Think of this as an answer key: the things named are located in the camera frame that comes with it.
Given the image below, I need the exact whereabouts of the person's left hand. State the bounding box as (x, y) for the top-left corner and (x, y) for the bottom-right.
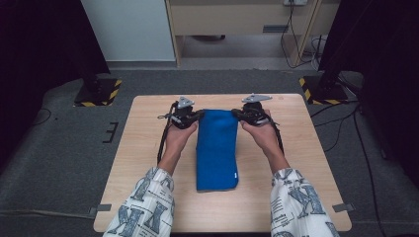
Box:
(164, 121), (199, 155)

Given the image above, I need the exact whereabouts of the white panel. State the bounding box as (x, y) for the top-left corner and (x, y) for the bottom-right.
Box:
(80, 0), (176, 62)

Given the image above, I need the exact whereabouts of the person's right hand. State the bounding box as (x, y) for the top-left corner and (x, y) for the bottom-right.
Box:
(239, 110), (281, 156)

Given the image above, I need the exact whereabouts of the right hand-held gripper cable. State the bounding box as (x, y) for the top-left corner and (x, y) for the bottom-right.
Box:
(268, 118), (286, 156)

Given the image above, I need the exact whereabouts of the left hand-held gripper cable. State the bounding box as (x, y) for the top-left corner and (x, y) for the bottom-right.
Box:
(156, 101), (177, 166)

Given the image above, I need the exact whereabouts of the black power cable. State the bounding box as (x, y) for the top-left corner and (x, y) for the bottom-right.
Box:
(279, 0), (322, 70)

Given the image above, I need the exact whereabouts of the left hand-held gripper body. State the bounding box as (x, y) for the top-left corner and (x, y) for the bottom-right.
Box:
(167, 95), (200, 130)

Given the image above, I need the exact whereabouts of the stand with hazard-striped base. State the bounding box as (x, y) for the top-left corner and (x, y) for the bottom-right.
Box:
(73, 65), (124, 109)
(298, 58), (351, 107)

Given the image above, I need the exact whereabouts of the black floor tape mark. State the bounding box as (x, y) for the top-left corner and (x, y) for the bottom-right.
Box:
(102, 120), (120, 144)

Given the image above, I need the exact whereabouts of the grey tape piece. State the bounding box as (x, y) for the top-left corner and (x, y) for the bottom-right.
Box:
(331, 202), (357, 213)
(88, 203), (113, 217)

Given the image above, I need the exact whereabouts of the long black floor cable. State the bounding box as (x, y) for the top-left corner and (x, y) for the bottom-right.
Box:
(352, 105), (384, 237)

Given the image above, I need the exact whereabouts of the hand-held gripper cable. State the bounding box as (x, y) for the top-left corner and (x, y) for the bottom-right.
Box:
(268, 118), (286, 156)
(156, 101), (177, 166)

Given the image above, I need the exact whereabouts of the dark curtain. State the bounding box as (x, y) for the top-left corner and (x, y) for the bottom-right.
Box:
(318, 0), (419, 187)
(0, 0), (111, 167)

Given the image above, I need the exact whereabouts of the blue microfibre towel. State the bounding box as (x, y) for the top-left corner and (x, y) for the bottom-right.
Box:
(195, 109), (240, 193)

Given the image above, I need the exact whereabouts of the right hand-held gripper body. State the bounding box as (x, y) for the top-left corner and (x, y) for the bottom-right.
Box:
(241, 93), (274, 127)

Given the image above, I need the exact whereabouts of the thin black floor cable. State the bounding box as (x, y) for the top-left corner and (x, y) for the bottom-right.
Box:
(32, 108), (52, 126)

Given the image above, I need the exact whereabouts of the light wooden desk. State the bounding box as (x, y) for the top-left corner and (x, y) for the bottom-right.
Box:
(164, 0), (341, 69)

